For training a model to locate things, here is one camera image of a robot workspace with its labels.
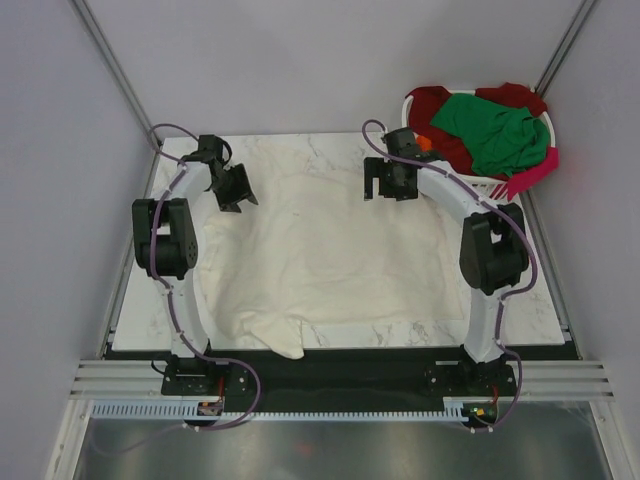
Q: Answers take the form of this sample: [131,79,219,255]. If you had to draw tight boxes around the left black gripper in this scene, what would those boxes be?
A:
[208,164,257,214]

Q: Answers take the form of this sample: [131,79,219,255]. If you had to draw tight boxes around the cream white t shirt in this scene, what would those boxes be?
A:
[196,143,464,359]

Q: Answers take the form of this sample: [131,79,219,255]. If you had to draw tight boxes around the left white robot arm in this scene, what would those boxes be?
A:
[132,155,258,393]

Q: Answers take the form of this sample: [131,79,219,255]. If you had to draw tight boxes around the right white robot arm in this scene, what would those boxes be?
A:
[200,158,529,394]

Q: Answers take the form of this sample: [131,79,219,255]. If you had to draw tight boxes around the orange t shirt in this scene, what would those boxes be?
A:
[416,135,433,151]

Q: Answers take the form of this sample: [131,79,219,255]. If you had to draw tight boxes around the dark red t shirt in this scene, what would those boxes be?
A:
[408,83,551,179]

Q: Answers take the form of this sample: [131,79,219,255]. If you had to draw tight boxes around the white laundry basket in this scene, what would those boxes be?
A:
[401,82,558,201]

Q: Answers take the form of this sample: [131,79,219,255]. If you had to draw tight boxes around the green t shirt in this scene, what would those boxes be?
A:
[430,93,550,177]

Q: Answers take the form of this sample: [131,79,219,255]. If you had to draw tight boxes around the pink t shirt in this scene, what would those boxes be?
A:
[506,147,559,201]

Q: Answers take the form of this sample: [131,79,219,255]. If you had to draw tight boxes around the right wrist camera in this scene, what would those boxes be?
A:
[382,127,422,160]

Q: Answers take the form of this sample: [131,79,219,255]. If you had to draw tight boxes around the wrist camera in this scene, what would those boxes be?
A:
[198,134,233,164]
[382,127,422,160]

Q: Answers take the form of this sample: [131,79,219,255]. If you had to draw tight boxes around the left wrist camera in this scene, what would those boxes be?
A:
[198,134,233,164]

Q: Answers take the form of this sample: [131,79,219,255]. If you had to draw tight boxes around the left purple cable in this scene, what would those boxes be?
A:
[92,123,265,457]

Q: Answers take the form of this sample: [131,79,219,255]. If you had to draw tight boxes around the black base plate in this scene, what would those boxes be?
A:
[102,344,584,414]

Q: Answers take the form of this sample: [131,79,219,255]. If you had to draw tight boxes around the aluminium frame rail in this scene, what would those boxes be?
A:
[68,0,162,146]

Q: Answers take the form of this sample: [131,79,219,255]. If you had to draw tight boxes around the white slotted cable duct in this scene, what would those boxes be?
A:
[90,398,491,422]

